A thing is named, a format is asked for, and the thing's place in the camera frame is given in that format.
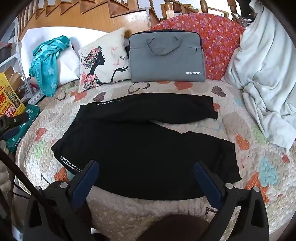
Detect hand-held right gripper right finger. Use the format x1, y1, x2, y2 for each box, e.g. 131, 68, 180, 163
193, 161, 270, 241

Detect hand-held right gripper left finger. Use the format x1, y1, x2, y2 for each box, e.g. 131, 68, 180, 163
24, 160, 100, 241

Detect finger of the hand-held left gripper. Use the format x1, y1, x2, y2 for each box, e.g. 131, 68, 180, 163
0, 113, 30, 133

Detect black pants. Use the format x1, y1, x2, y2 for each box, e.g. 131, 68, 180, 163
51, 92, 242, 200

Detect green box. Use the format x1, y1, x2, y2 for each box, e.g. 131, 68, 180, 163
5, 104, 42, 152

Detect yellow printed box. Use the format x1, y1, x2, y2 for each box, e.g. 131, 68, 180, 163
0, 72, 26, 118

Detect cardboard box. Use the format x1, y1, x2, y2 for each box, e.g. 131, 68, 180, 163
5, 66, 23, 91

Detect teal star-print cloth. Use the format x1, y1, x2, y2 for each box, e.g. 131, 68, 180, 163
28, 35, 71, 97

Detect heart-patterned quilt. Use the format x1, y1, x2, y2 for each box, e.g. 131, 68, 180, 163
15, 79, 296, 241

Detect white metal shelf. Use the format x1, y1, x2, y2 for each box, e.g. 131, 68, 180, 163
0, 16, 33, 93

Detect white cushion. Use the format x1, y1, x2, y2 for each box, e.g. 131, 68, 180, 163
20, 25, 130, 86

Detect printed figure pillow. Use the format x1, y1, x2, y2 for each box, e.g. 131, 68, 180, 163
77, 27, 132, 93

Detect grey laptop bag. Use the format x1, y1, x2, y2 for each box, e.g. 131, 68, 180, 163
126, 30, 206, 83

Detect white cloth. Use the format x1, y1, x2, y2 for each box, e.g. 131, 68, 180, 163
221, 0, 296, 150

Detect wooden staircase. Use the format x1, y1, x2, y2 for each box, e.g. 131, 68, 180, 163
17, 0, 162, 43

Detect red floral cover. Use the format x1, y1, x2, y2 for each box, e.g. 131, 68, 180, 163
148, 13, 247, 80

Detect wooden chair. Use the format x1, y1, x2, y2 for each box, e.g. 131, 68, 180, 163
161, 0, 238, 20

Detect black cable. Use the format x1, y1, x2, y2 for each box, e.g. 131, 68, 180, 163
0, 149, 60, 223

